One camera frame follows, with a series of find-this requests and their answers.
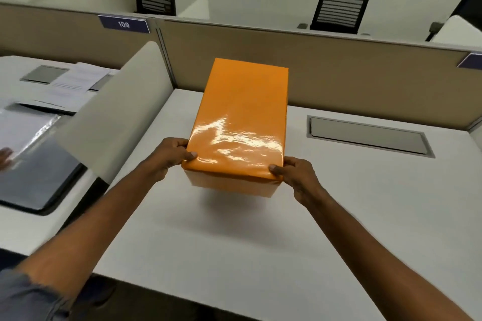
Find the person's right hand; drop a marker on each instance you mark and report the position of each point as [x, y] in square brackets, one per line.
[301, 181]

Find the person's left hand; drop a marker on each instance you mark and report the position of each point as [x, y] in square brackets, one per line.
[167, 159]

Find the person's left thumb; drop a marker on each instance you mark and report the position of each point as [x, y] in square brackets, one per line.
[189, 156]

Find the person's right thumb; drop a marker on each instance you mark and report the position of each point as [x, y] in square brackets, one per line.
[277, 171]

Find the orange glossy box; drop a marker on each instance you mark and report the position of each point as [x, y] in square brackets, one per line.
[241, 117]

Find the person's right forearm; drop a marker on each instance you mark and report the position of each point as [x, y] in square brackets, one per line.
[376, 256]

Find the person's left forearm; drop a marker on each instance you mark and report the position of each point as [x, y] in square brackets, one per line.
[98, 226]

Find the white curved side divider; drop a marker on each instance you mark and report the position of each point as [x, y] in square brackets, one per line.
[116, 114]

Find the beige desk partition panel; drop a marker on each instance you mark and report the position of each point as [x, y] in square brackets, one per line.
[339, 72]

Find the white printed paper sheets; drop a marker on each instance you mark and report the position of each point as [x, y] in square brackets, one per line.
[71, 85]

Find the blue partition label plate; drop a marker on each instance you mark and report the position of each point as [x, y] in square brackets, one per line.
[124, 24]
[471, 60]

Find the black folder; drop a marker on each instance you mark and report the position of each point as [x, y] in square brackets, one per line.
[37, 177]

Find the clear plastic document sleeve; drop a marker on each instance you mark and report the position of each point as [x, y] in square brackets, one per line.
[26, 130]

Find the grey shirt sleeve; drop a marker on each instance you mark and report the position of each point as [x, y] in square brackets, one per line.
[26, 298]

